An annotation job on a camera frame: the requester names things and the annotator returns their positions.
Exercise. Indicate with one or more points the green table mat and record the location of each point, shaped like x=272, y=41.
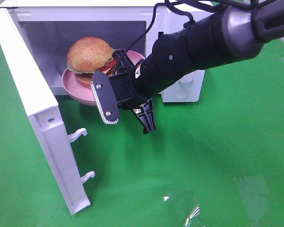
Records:
x=228, y=148

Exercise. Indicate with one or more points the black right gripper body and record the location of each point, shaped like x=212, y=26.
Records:
x=127, y=94

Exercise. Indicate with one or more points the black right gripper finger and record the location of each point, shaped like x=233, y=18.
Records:
x=145, y=116
x=124, y=63

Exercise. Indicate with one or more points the clear tape patch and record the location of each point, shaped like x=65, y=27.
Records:
x=178, y=208

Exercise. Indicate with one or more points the burger with lettuce and tomato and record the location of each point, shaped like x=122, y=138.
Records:
x=88, y=56

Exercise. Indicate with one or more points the pink round plate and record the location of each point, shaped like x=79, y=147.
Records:
x=83, y=94

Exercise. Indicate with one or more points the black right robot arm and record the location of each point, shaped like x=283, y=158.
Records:
x=233, y=32

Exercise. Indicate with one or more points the white microwave knob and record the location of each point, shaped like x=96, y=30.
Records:
x=187, y=78

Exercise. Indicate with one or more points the white microwave oven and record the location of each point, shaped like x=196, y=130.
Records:
x=50, y=27

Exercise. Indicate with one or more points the round white door button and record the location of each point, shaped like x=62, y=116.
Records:
x=181, y=93

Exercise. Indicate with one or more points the white microwave door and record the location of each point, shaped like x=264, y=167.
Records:
x=43, y=112

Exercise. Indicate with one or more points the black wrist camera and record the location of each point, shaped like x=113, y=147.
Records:
x=105, y=98

